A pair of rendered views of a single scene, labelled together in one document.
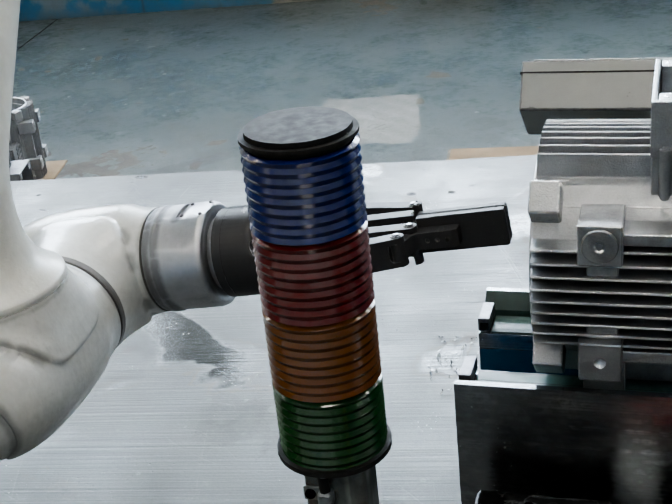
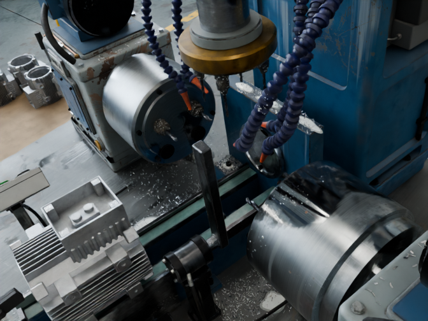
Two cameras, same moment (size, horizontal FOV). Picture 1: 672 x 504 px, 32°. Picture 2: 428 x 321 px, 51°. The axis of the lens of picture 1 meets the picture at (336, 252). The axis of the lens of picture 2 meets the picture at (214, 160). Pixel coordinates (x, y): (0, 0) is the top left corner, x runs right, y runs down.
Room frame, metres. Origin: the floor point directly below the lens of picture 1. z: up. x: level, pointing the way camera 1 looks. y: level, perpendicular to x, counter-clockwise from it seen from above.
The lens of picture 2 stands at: (0.19, -0.03, 1.71)
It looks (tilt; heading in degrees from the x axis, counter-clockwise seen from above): 42 degrees down; 312
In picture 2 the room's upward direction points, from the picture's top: 11 degrees counter-clockwise
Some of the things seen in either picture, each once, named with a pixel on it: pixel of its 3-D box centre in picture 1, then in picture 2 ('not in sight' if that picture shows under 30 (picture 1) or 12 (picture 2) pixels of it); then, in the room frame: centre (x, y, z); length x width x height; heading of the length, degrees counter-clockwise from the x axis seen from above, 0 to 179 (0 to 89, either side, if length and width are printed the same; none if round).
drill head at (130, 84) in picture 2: not in sight; (149, 99); (0.99, -0.71, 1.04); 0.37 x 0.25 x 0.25; 162
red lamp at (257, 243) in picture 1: (313, 262); not in sight; (0.54, 0.01, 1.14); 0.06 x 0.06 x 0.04
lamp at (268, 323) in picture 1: (322, 338); not in sight; (0.54, 0.01, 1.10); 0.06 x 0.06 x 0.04
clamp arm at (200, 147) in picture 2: not in sight; (211, 200); (0.57, -0.43, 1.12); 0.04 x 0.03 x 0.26; 72
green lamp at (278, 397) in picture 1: (330, 409); not in sight; (0.54, 0.01, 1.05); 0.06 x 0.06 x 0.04
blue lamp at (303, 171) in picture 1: (304, 182); not in sight; (0.54, 0.01, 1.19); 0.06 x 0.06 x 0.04
